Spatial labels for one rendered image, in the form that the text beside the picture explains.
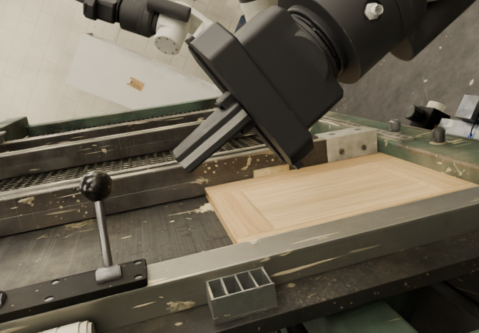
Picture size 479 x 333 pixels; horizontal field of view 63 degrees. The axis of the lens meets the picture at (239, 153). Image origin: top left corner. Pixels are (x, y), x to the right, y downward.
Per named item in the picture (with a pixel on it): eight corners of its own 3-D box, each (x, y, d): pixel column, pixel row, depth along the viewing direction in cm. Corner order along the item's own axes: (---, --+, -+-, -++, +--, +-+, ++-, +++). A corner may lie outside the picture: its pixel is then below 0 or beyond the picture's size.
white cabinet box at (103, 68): (254, 105, 473) (83, 32, 409) (235, 148, 484) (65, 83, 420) (243, 97, 530) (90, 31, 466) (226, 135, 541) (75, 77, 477)
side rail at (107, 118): (229, 115, 233) (227, 96, 231) (31, 147, 209) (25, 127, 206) (226, 113, 241) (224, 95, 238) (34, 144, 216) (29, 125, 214)
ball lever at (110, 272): (127, 282, 42) (108, 163, 45) (90, 291, 41) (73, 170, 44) (130, 282, 45) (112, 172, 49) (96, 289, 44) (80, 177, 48)
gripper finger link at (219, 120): (177, 158, 31) (236, 105, 31) (182, 168, 28) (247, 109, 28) (163, 143, 30) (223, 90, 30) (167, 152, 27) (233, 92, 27)
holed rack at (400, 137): (415, 140, 83) (415, 137, 83) (403, 142, 83) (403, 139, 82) (231, 94, 239) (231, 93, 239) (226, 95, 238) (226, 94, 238)
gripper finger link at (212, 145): (182, 168, 28) (247, 110, 28) (177, 158, 31) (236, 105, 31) (197, 184, 28) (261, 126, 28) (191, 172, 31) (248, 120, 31)
